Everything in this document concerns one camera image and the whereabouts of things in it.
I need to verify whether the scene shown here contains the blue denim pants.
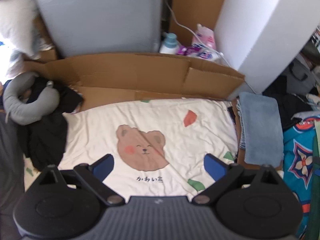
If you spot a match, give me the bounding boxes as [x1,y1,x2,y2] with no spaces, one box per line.
[238,92,284,168]

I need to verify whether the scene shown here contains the black clothes pile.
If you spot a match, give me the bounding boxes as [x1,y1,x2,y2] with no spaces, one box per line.
[263,75,312,132]

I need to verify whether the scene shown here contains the black garment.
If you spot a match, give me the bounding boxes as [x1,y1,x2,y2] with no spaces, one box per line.
[17,81,84,171]

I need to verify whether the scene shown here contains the cream bear print bedsheet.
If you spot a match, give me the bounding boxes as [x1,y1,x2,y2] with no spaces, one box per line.
[58,99,238,199]

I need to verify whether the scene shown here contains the dark grey pillow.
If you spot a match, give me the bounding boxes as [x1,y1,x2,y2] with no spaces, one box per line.
[1,112,24,239]

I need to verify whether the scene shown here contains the blue patterned blanket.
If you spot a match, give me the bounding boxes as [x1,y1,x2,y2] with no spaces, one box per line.
[283,115,319,238]

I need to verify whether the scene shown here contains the grey neck pillow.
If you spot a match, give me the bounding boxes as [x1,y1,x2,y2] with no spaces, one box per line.
[3,72,60,126]

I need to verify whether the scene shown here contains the brown cardboard sheet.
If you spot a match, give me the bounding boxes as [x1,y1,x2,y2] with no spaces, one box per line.
[23,53,245,111]

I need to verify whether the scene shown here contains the grey laptop bag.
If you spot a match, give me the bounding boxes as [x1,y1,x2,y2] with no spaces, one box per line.
[281,54,319,95]

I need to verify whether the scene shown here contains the purple white refill pouch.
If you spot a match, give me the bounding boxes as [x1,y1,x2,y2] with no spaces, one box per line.
[176,43,221,62]

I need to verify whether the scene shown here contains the teal cap detergent bottle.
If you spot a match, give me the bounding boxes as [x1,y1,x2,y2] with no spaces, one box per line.
[159,33,181,55]

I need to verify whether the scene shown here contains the pink tissue pack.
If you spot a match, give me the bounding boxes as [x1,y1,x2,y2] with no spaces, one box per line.
[192,23,216,50]

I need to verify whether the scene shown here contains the grey wrapped mattress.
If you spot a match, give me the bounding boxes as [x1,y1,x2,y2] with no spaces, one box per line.
[36,0,162,57]

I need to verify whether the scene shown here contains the upright cardboard panel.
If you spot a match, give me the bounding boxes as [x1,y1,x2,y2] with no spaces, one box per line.
[169,0,224,46]

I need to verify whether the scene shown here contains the white fluffy pillow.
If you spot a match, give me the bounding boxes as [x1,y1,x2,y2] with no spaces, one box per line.
[1,0,39,57]

